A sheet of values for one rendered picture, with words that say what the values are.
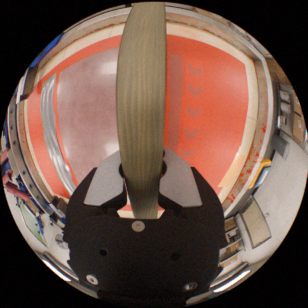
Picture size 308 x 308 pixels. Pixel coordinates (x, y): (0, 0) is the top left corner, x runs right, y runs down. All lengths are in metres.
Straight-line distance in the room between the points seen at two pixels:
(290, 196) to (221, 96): 3.43
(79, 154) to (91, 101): 0.11
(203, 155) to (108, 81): 0.21
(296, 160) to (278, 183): 0.95
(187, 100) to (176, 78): 0.04
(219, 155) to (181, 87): 0.15
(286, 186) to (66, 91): 3.65
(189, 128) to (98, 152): 0.16
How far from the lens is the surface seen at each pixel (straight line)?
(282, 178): 3.49
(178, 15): 0.23
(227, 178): 0.30
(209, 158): 0.22
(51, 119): 0.26
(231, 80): 0.22
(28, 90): 0.33
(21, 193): 0.97
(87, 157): 0.22
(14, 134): 0.54
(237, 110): 0.23
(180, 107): 0.16
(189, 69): 0.18
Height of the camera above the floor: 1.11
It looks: 60 degrees down
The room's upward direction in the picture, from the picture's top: 175 degrees clockwise
